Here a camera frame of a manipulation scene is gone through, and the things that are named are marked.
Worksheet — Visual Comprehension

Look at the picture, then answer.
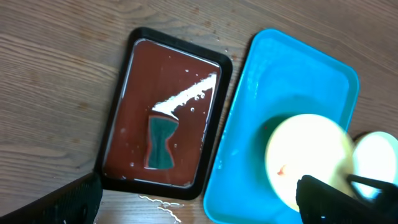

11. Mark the teal plastic tray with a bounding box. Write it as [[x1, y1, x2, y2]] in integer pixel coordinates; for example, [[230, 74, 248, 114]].
[[203, 29, 359, 223]]

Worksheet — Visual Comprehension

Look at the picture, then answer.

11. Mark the yellow-green plate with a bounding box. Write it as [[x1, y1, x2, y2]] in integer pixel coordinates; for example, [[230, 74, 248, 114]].
[[264, 114, 354, 212]]

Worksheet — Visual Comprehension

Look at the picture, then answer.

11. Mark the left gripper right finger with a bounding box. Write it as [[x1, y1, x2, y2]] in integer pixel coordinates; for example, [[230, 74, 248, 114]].
[[295, 174, 397, 224]]

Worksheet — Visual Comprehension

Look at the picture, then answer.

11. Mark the light blue plate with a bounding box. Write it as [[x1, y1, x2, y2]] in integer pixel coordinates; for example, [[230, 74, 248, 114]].
[[353, 131, 397, 185]]

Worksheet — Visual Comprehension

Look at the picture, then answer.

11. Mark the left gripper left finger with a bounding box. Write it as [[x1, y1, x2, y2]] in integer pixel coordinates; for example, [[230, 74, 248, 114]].
[[1, 172, 103, 224]]

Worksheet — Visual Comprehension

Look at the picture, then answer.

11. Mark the green and orange sponge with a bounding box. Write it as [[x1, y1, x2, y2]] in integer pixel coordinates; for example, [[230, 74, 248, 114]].
[[144, 113, 179, 170]]

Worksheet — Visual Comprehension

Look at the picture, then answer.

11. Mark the black tray with red water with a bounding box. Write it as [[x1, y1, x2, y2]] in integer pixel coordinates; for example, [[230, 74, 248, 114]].
[[94, 27, 233, 200]]

